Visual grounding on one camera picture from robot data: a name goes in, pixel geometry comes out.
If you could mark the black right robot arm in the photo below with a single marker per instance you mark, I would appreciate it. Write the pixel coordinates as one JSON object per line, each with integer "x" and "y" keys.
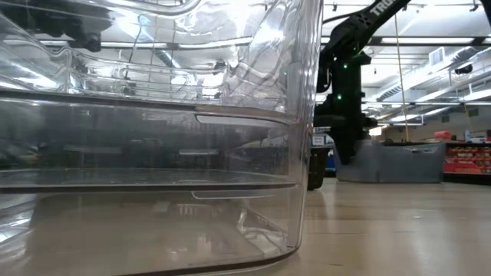
{"x": 345, "y": 76}

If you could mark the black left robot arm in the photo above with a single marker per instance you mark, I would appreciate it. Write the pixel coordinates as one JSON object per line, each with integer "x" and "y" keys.
{"x": 57, "y": 23}

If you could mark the long ceiling light strip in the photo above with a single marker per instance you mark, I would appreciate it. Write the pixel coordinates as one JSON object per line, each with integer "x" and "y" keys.
{"x": 426, "y": 40}

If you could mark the red box on shelving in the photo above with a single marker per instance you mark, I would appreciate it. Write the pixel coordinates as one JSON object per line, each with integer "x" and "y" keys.
{"x": 443, "y": 135}

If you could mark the black plastic basket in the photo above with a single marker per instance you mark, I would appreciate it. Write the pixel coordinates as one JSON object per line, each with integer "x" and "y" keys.
{"x": 317, "y": 168}

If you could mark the grey ceiling duct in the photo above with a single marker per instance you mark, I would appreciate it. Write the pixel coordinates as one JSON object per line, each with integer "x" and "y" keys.
{"x": 422, "y": 76}

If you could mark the shelving with small red bins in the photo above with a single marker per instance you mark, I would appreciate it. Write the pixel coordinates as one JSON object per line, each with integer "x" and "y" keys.
{"x": 468, "y": 159}

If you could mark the clear plastic basket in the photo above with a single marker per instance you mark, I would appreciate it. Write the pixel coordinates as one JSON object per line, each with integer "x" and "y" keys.
{"x": 153, "y": 157}
{"x": 153, "y": 237}
{"x": 161, "y": 65}

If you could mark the grey plastic basket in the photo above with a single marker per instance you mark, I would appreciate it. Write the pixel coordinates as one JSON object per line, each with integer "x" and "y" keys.
{"x": 399, "y": 163}

